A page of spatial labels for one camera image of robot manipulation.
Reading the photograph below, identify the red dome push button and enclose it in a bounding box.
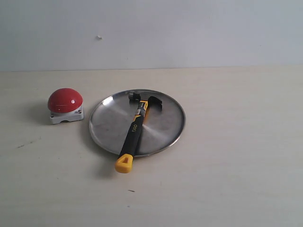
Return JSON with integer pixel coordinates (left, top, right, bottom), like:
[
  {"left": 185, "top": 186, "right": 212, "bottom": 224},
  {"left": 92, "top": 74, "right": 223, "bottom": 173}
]
[{"left": 47, "top": 88, "right": 84, "bottom": 124}]

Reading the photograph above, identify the round stainless steel plate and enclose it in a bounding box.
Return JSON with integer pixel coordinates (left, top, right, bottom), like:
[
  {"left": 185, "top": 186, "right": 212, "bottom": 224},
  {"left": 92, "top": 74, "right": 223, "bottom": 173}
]
[{"left": 89, "top": 89, "right": 186, "bottom": 157}]

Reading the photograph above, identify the black and yellow claw hammer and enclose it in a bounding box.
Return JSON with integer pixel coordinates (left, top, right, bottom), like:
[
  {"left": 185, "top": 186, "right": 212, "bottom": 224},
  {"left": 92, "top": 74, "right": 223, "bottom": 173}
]
[{"left": 115, "top": 91, "right": 162, "bottom": 174}]

